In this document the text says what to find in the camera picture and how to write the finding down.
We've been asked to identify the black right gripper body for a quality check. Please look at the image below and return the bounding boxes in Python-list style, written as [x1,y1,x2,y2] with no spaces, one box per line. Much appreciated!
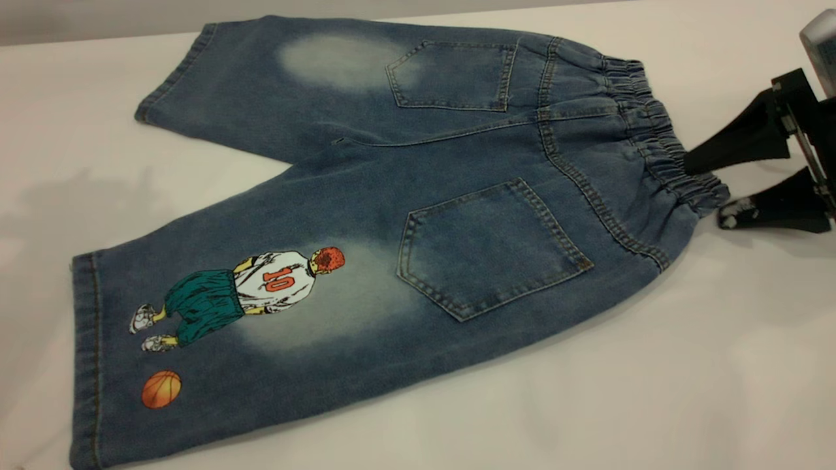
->
[771,68,836,217]

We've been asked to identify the blue denim shorts basketball print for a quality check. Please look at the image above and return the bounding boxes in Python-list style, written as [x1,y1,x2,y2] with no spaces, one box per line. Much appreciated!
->
[69,15,731,470]

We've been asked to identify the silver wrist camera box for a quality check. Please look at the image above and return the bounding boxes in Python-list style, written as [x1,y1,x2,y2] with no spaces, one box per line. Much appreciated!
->
[799,9,836,99]

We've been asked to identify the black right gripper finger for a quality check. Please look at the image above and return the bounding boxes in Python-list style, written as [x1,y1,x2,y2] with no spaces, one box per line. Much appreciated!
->
[717,168,834,234]
[683,87,792,175]

